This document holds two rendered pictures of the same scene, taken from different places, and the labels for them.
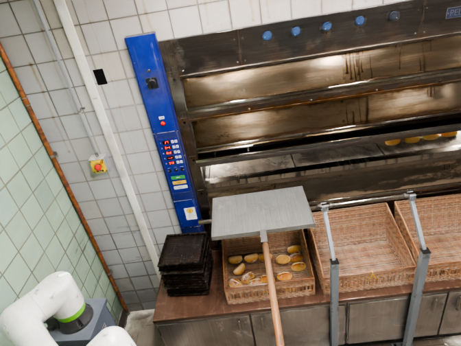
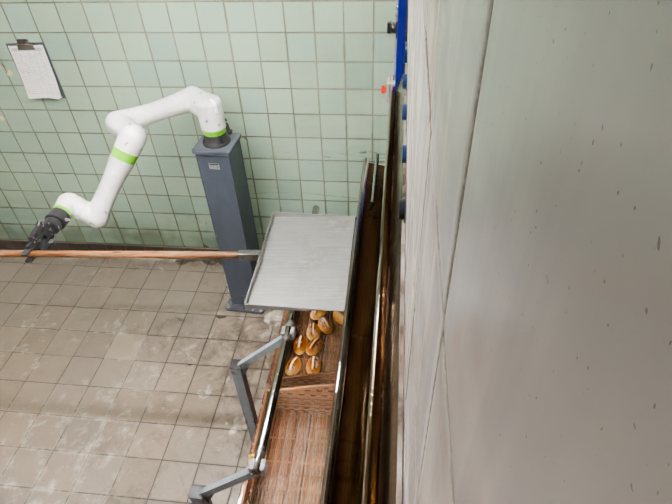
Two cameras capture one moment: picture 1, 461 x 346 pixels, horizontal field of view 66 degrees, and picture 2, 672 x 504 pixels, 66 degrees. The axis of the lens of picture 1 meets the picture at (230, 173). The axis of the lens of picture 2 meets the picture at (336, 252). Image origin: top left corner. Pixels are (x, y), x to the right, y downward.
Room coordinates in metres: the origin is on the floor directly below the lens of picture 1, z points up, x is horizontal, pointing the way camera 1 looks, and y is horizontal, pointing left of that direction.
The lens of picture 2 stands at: (1.80, -1.64, 2.54)
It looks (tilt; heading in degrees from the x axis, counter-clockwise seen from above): 41 degrees down; 94
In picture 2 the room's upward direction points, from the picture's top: 3 degrees counter-clockwise
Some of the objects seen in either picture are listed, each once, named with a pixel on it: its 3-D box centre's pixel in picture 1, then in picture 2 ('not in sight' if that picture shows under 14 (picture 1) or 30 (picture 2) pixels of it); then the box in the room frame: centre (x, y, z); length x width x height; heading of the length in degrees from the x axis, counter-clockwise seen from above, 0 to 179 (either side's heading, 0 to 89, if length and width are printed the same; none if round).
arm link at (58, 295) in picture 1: (59, 297); (209, 113); (1.04, 0.78, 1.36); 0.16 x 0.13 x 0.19; 133
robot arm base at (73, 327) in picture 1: (62, 315); (219, 131); (1.05, 0.83, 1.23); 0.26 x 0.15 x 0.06; 82
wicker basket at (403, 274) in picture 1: (357, 246); (314, 458); (1.63, -0.72, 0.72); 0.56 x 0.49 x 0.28; 86
